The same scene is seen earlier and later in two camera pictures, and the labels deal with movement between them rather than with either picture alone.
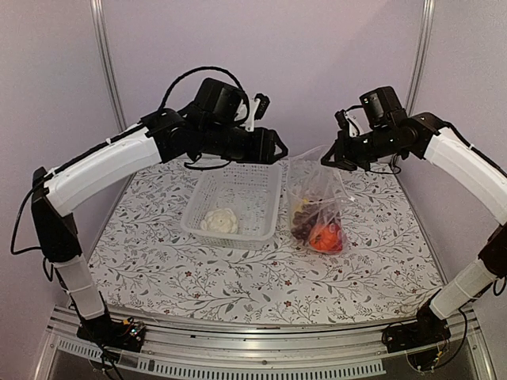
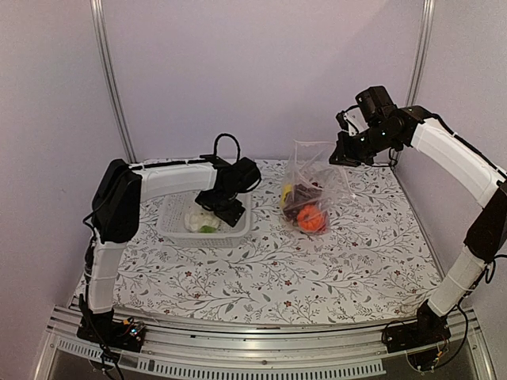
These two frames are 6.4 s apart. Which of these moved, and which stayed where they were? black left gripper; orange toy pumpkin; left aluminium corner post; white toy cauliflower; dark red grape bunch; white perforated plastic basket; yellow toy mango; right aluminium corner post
Moved: white perforated plastic basket; dark red grape bunch; orange toy pumpkin; black left gripper; white toy cauliflower; yellow toy mango
Stayed: right aluminium corner post; left aluminium corner post
